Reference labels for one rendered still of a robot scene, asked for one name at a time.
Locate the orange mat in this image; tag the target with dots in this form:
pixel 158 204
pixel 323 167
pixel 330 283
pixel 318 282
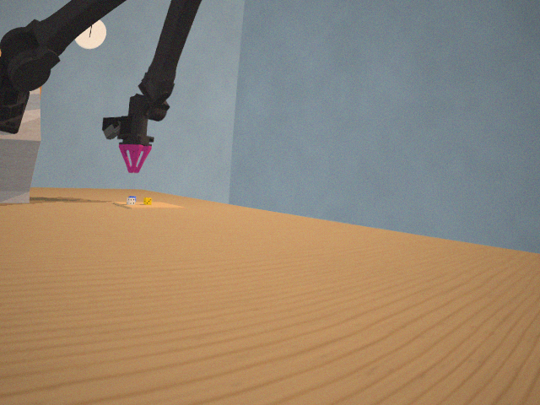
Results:
pixel 154 205

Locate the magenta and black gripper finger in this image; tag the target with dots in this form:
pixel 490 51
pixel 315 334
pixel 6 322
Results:
pixel 124 148
pixel 146 150

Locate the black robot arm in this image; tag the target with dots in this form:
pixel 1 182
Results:
pixel 28 55

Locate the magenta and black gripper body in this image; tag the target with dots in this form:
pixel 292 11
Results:
pixel 139 126

